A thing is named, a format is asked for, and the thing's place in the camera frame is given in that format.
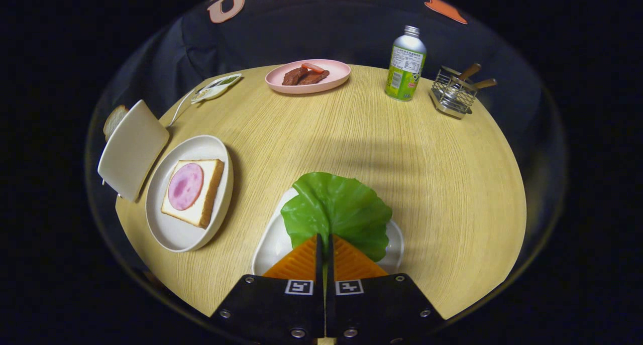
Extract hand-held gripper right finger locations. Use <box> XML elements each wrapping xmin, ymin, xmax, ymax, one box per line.
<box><xmin>326</xmin><ymin>234</ymin><xmax>446</xmax><ymax>343</ymax></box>

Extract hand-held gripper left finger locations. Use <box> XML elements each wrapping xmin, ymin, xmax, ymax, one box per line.
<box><xmin>208</xmin><ymin>235</ymin><xmax>325</xmax><ymax>345</ymax></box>

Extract green lettuce leaf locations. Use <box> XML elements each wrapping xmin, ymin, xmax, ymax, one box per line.
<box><xmin>281</xmin><ymin>172</ymin><xmax>393</xmax><ymax>263</ymax></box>

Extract plain bread slice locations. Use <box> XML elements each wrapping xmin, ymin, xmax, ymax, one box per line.
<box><xmin>103</xmin><ymin>104</ymin><xmax>129</xmax><ymax>141</ymax></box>

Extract white square plate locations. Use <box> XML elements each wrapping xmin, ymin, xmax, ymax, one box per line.
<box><xmin>251</xmin><ymin>187</ymin><xmax>405</xmax><ymax>276</ymax></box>

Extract round white plate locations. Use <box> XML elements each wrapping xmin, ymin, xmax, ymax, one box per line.
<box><xmin>145</xmin><ymin>135</ymin><xmax>234</xmax><ymax>253</ymax></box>

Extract bread slice under ham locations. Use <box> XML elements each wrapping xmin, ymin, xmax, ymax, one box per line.
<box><xmin>161</xmin><ymin>159</ymin><xmax>225</xmax><ymax>229</ymax></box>

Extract pink ham slice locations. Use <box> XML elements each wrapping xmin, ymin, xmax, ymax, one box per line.
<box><xmin>167</xmin><ymin>163</ymin><xmax>204</xmax><ymax>211</ymax></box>

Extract white toaster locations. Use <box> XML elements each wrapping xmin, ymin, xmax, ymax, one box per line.
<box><xmin>97</xmin><ymin>100</ymin><xmax>170</xmax><ymax>202</ymax></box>

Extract white divided snack tray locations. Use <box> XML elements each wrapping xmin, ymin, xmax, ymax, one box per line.
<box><xmin>191</xmin><ymin>73</ymin><xmax>243</xmax><ymax>104</ymax></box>

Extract brown meat pieces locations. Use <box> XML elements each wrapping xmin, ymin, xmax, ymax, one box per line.
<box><xmin>282</xmin><ymin>64</ymin><xmax>331</xmax><ymax>86</ymax></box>

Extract pink plate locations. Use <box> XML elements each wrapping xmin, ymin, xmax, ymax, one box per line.
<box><xmin>265</xmin><ymin>59</ymin><xmax>351</xmax><ymax>94</ymax></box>

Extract green label metal bottle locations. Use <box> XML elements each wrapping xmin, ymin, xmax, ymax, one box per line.
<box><xmin>385</xmin><ymin>26</ymin><xmax>427</xmax><ymax>102</ymax></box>

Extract black backdrop cloth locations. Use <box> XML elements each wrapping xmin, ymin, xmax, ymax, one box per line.
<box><xmin>100</xmin><ymin>0</ymin><xmax>548</xmax><ymax>150</ymax></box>

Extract metal wire cutlery holder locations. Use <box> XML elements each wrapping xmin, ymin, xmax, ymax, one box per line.
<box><xmin>430</xmin><ymin>65</ymin><xmax>478</xmax><ymax>120</ymax></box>

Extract white toaster cable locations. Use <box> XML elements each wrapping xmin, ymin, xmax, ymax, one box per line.
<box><xmin>166</xmin><ymin>86</ymin><xmax>199</xmax><ymax>128</ymax></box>

